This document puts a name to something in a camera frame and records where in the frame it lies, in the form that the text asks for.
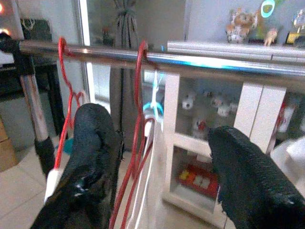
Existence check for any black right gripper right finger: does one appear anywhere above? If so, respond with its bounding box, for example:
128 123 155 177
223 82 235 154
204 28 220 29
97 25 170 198
207 125 305 229

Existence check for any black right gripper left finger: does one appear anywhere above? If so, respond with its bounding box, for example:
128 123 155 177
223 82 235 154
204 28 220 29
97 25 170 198
30 103 124 229

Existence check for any light blue plastic hanger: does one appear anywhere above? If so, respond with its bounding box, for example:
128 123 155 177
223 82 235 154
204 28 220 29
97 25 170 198
142 69 165 123

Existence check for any teal plastic object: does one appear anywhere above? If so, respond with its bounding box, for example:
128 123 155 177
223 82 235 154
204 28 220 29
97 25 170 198
63 138 75 155

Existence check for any red toy box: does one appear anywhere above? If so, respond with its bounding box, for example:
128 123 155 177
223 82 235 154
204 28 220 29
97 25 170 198
175 164 220 199

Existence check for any red white bottle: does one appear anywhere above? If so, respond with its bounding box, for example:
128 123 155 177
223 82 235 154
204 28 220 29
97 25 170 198
277 102 295 134

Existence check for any black shelf unit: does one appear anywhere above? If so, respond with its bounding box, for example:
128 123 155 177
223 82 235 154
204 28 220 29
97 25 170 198
0 18 61 138

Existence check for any brown cardboard box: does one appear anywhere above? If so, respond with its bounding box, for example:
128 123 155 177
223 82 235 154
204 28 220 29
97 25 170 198
0 115 19 173

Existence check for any white display cabinet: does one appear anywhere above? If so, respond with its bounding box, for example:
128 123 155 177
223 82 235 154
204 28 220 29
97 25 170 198
162 40 305 229

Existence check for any grey tied curtain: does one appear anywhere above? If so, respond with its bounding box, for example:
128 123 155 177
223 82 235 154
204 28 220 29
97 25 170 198
109 0 145 144

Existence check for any small tan animal figurine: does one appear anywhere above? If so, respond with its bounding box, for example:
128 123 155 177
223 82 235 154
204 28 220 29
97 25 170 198
263 27 279 47

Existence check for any orange striped cat plush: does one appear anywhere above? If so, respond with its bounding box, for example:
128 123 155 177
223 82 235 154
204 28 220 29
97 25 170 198
225 7 260 44

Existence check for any gold trophy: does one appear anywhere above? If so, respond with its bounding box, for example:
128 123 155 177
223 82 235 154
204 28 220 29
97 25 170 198
285 9 305 45

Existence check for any teal oval ornament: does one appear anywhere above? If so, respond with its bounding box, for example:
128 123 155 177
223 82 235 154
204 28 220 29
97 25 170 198
259 0 278 19

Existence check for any steel rack upright post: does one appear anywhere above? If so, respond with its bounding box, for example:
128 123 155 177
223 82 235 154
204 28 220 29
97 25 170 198
19 73 57 178

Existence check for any red wire hanger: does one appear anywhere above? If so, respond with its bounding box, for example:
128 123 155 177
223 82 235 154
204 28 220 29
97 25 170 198
44 37 87 203
108 40 158 229

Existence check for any steel clothes rail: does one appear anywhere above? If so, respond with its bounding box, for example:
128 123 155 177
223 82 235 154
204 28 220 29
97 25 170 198
19 39 305 93

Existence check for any white window frame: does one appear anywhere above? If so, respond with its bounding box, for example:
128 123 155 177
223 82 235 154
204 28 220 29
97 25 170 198
77 0 97 105

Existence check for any black rail connector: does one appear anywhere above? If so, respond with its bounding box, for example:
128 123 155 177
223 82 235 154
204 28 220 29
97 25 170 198
0 32 36 79

